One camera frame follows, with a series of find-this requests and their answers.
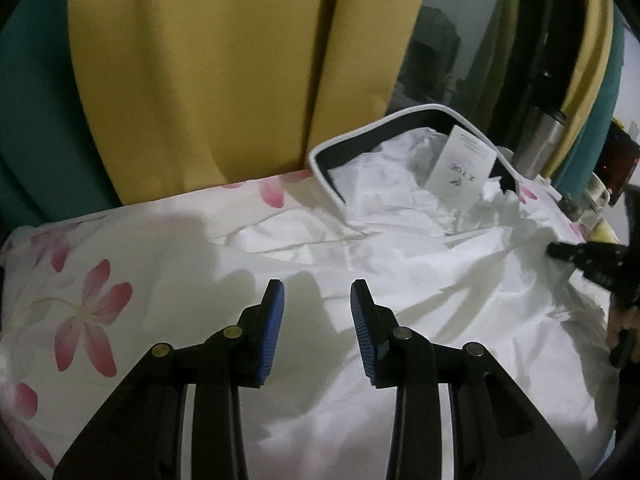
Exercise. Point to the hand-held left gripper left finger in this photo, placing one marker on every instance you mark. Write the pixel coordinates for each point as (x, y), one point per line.
(270, 332)

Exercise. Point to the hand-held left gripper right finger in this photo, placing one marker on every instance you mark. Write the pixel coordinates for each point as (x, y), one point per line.
(362, 332)

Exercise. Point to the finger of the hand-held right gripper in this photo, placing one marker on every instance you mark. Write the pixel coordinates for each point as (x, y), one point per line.
(585, 257)

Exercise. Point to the white garment with dark collar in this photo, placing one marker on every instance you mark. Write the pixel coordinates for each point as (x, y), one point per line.
(425, 270)

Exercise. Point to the person's right hand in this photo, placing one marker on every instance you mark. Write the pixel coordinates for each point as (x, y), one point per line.
(616, 327)

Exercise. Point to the white kettle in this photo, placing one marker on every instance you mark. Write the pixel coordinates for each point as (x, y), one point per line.
(600, 191)

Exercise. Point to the black computer case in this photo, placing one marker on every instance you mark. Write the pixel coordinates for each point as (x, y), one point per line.
(620, 165)

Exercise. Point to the teal curtain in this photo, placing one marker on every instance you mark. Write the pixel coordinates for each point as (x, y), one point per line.
(590, 152)
(40, 110)

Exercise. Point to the steel thermos flask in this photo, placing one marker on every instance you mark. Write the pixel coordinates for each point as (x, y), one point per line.
(537, 145)

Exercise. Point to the white paper garment tag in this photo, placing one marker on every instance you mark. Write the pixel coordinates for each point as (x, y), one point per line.
(457, 165)

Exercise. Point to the floral bed sheet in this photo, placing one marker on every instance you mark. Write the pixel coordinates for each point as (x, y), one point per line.
(75, 270)

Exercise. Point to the yellow curtain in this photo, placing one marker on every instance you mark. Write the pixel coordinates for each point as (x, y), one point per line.
(597, 35)
(200, 60)

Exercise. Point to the black framed glass door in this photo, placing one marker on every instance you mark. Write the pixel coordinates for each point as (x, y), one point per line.
(450, 60)

